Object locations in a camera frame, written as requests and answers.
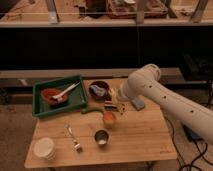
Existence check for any blue sponge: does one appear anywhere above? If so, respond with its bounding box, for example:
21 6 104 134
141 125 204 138
131 98 145 111

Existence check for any striped rectangular block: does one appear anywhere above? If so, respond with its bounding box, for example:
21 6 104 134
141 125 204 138
104 101 117 111

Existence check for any white round lid container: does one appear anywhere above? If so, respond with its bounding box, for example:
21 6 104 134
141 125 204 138
33 137 55 160

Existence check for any wooden table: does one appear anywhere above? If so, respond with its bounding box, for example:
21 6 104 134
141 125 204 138
23 77 179 169

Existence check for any grey cloth in bowl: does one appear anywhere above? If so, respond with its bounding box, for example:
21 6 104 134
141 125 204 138
91 85 106 96

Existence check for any black power adapter box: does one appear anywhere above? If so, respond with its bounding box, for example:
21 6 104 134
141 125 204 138
183 125 203 141

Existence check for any black cable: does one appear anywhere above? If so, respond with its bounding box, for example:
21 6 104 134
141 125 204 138
164 116 213 171

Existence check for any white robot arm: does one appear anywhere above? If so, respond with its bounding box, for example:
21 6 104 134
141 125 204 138
117 64 213 144

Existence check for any green plastic tray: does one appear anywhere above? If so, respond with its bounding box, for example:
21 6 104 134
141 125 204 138
32 75 88 118

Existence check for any white plastic spoon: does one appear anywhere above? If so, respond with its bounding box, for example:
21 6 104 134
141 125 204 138
52 82 80 101

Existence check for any small metal cup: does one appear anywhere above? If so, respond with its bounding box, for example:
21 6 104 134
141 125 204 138
94 130 109 147

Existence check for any orange bowl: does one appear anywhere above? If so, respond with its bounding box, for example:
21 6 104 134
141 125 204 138
40 88 68 106

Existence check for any small metal utensil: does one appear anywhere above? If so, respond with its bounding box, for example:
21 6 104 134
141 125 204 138
66 125 83 153

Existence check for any dark brown bowl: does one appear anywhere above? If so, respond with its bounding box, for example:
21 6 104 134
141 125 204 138
89 81 109 101

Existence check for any green cucumber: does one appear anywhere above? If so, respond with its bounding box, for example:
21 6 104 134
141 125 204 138
81 107 104 114

